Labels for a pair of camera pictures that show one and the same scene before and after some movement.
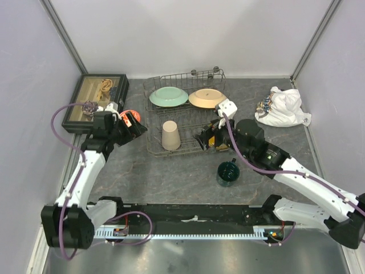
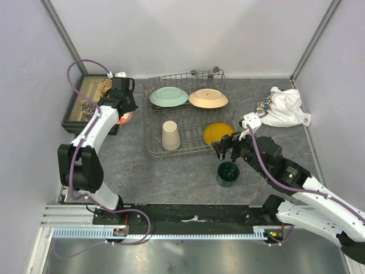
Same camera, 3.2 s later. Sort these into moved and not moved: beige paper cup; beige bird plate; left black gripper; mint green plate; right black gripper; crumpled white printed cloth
Moved: right black gripper; left black gripper
Not moved: beige paper cup; crumpled white printed cloth; mint green plate; beige bird plate
